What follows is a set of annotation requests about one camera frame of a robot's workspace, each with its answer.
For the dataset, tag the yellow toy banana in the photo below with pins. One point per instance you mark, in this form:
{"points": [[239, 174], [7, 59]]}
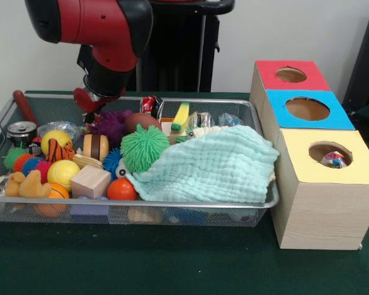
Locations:
{"points": [[180, 116]]}

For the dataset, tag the wooden cube block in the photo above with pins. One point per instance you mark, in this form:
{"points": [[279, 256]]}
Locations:
{"points": [[89, 181]]}

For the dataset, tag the large green spiky ball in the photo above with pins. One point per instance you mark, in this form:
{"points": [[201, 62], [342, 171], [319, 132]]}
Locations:
{"points": [[143, 147]]}

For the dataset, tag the yellow ball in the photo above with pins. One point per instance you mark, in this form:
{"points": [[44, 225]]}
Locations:
{"points": [[63, 175]]}

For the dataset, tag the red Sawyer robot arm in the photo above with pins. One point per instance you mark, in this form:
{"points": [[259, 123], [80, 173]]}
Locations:
{"points": [[95, 27]]}

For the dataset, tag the shallow metal mesh bin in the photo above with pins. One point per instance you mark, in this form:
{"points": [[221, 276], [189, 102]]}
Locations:
{"points": [[126, 215]]}

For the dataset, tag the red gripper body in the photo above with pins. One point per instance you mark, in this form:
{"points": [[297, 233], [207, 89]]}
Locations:
{"points": [[84, 103]]}

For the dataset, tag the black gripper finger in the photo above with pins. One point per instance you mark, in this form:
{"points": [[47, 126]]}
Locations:
{"points": [[89, 118]]}

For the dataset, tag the wooden box with three holes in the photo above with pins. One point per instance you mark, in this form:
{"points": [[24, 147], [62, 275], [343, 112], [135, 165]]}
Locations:
{"points": [[326, 215]]}

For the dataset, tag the orange plush toy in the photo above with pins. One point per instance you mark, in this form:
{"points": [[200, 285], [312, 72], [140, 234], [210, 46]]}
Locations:
{"points": [[29, 186]]}

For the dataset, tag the wooden toy burger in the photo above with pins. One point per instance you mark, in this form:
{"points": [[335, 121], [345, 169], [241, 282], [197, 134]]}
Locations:
{"points": [[95, 148]]}

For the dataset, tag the purple rubber toy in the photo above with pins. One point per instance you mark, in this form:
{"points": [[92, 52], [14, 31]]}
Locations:
{"points": [[113, 126]]}

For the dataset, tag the light blue waffle cloth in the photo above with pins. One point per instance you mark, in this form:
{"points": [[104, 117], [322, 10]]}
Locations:
{"points": [[218, 167]]}

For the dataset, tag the red orange rubber ball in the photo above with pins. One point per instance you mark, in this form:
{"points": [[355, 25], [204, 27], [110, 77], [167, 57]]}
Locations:
{"points": [[122, 189]]}

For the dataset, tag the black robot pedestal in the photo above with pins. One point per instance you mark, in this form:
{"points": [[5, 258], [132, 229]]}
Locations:
{"points": [[184, 46]]}

